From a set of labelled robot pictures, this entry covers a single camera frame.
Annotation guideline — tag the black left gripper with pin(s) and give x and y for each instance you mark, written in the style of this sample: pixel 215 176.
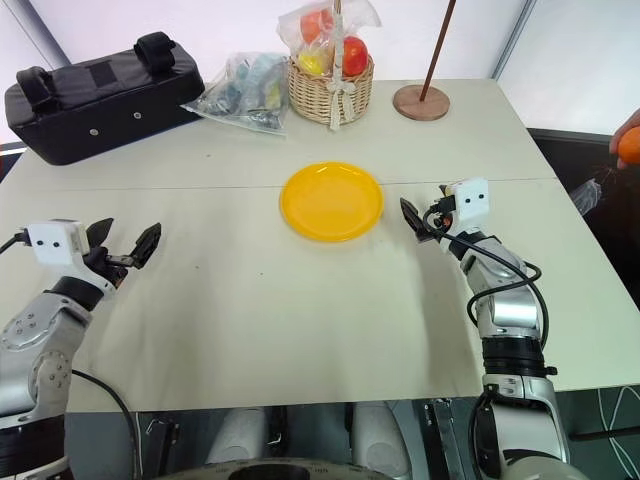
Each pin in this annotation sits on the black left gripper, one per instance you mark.
pixel 102 262

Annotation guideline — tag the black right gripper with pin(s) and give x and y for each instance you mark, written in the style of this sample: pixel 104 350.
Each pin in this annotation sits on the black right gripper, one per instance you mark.
pixel 441 215

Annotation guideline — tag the orange fruit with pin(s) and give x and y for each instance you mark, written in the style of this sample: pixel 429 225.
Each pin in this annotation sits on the orange fruit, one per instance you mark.
pixel 315 25
pixel 631 149

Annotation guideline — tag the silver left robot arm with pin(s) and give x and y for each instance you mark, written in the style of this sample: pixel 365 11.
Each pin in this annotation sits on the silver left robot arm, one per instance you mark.
pixel 30 325

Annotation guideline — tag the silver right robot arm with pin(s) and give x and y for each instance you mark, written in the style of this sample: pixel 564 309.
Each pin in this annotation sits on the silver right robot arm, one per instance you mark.
pixel 510 305

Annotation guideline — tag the yellow plastic plate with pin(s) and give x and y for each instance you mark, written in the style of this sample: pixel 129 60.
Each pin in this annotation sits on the yellow plastic plate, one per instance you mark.
pixel 331 202

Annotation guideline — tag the orange fruit in bag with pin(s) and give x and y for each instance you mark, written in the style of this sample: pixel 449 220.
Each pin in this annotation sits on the orange fruit in bag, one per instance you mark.
pixel 315 25

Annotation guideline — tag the person's bare hand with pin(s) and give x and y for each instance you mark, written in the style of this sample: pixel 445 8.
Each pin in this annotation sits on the person's bare hand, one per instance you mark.
pixel 631 125

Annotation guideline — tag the wooden stand with pole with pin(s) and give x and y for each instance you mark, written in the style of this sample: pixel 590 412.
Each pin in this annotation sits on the wooden stand with pole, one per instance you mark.
pixel 421 102

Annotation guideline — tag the woven wicker basket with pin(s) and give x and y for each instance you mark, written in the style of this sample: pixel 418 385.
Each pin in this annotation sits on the woven wicker basket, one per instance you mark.
pixel 320 97

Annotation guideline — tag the crumpled clear plastic bag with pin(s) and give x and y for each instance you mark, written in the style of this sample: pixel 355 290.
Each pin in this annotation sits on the crumpled clear plastic bag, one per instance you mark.
pixel 587 196

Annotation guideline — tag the red apple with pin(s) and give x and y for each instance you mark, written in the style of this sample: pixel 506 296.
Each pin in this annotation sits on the red apple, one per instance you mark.
pixel 356 55

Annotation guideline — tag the clear bag of small items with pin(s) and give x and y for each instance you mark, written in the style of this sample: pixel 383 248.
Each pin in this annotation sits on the clear bag of small items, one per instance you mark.
pixel 245 95

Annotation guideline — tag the yellow lemon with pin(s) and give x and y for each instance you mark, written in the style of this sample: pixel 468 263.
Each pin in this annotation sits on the yellow lemon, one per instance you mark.
pixel 314 62

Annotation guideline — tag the white rounded robot leg cover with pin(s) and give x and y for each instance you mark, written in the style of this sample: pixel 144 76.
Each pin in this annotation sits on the white rounded robot leg cover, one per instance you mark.
pixel 239 432
pixel 382 435

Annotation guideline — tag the dark rounded robot body rim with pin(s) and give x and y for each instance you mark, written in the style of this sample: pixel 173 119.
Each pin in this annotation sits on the dark rounded robot body rim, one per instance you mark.
pixel 280 471

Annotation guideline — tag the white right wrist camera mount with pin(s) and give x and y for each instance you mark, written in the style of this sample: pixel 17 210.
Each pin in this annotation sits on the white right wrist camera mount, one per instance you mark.
pixel 470 200

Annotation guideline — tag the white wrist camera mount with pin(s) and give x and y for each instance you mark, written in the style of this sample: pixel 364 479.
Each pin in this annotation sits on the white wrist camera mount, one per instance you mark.
pixel 470 200
pixel 52 240

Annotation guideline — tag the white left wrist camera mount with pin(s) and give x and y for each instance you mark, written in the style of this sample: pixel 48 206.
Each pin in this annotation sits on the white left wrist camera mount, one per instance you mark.
pixel 52 240

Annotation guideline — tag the grey metal frame post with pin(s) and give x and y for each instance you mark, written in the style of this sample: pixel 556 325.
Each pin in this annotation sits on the grey metal frame post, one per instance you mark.
pixel 515 37

